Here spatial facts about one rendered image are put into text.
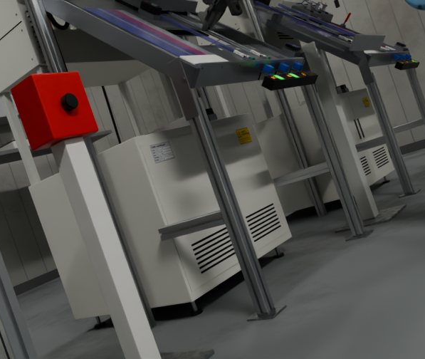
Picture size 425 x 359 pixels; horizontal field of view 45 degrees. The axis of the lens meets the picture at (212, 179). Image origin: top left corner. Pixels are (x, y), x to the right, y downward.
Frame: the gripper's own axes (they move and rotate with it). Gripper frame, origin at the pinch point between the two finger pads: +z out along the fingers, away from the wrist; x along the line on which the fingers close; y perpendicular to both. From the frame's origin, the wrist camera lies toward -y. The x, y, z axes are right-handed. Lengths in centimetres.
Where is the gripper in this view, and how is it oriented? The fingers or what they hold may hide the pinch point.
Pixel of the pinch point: (207, 29)
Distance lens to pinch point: 206.2
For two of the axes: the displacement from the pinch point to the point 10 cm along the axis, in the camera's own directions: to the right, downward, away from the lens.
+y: -6.8, -6.6, 3.2
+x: -5.8, 2.1, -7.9
